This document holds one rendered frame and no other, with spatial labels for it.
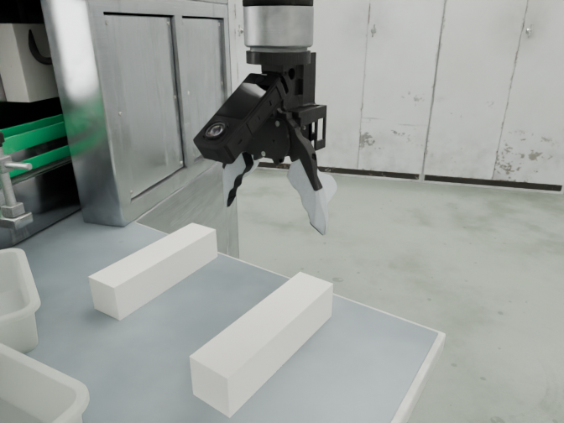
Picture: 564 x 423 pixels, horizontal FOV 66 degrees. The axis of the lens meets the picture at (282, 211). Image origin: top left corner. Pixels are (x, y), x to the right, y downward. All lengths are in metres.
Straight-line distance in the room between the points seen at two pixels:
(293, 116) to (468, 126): 3.17
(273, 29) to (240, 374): 0.38
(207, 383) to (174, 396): 0.06
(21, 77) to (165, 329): 0.78
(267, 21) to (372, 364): 0.45
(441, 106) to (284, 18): 3.14
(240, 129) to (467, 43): 3.17
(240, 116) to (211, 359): 0.28
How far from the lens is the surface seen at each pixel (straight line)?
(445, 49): 3.53
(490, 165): 3.72
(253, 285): 0.78
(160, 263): 0.76
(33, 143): 1.10
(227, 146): 0.43
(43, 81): 1.30
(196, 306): 0.74
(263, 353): 0.57
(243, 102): 0.47
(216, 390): 0.55
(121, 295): 0.72
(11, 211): 0.90
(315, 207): 0.48
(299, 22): 0.47
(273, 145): 0.49
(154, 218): 1.15
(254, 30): 0.48
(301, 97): 0.52
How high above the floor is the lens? 1.17
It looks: 23 degrees down
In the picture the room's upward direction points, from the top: straight up
